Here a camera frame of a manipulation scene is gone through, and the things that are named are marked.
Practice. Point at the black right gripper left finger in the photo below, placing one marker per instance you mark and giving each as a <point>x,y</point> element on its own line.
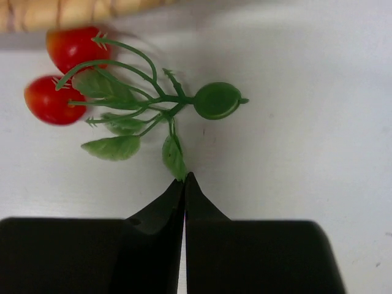
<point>139,254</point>

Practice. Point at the woven bamboo fruit basket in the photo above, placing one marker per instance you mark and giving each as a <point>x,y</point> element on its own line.
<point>34,15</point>

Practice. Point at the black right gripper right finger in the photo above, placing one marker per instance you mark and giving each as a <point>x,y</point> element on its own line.
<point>254,256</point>

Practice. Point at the fake tomato sprig with leaves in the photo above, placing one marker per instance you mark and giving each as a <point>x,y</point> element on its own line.
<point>98,71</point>

